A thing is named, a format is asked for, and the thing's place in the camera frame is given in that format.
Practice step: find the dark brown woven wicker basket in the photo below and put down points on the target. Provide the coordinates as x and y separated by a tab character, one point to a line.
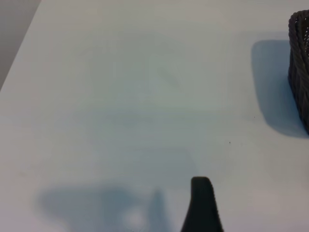
300	79

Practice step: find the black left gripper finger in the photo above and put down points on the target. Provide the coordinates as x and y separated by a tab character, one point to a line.
201	207

